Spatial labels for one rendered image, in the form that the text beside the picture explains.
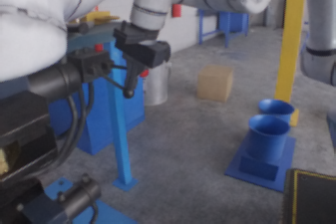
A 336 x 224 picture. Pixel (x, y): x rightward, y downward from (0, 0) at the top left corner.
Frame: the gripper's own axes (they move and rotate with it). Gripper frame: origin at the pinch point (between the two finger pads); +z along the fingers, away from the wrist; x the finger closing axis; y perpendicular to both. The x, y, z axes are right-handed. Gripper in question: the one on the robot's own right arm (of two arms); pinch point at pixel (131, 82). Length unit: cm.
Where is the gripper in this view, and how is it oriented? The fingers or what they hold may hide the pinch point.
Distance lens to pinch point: 67.8
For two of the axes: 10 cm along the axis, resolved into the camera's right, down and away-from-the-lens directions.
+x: -8.0, -4.9, 3.3
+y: 5.2, -3.3, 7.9
